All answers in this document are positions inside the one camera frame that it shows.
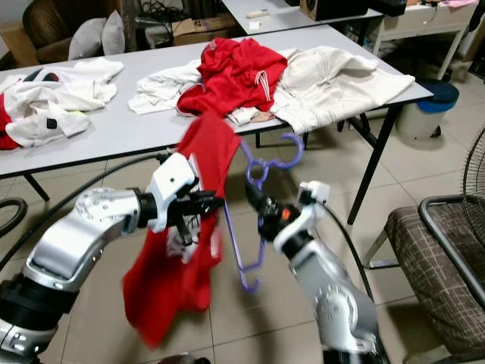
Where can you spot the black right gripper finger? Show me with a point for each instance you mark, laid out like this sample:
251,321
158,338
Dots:
252,199
265,209

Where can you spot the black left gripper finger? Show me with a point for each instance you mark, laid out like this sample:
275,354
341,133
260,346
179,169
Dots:
184,232
208,201

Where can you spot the purple plastic clothes hanger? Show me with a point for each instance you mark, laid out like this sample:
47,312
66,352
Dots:
282,164

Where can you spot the red t-shirt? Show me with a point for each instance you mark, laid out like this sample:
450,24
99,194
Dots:
159,296

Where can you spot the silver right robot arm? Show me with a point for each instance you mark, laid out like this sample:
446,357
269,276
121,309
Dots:
333,303

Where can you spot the red garment white stripes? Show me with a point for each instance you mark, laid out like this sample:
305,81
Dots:
235,72

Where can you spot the cream denim jacket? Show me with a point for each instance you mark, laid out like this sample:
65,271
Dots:
333,87

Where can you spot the white crumpled garment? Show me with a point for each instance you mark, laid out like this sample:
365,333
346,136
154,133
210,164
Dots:
76,95

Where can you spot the brown cardboard box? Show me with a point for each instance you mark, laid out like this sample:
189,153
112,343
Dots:
203,32

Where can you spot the blue lidded bin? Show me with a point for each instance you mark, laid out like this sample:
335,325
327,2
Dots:
424,117

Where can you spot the white remote control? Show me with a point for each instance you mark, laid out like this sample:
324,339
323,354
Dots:
258,14

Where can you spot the light grey pillow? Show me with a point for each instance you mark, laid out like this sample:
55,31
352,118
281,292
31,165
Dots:
114,34

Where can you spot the red crumpled garment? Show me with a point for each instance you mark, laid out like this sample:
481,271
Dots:
7,129

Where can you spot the black standing fan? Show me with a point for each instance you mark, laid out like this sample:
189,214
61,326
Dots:
476,174

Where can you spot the black speaker wooden front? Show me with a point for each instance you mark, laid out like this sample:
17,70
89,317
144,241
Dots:
333,7

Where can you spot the brown leather armchair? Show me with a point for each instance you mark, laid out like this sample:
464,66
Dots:
53,23

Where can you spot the black soundbar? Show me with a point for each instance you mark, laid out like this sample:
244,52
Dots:
386,6

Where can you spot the white desk with drawers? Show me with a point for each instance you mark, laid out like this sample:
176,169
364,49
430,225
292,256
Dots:
417,19

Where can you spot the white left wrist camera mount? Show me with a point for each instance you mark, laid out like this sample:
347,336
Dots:
170,178

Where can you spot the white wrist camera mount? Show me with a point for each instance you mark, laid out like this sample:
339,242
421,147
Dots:
170,178
314,199

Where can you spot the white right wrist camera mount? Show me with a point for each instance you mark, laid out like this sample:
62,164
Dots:
314,199

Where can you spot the plaid chair black frame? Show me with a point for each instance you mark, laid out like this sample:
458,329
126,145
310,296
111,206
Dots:
432,258

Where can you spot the black tubular frame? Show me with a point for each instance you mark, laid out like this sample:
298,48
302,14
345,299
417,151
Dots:
23,220

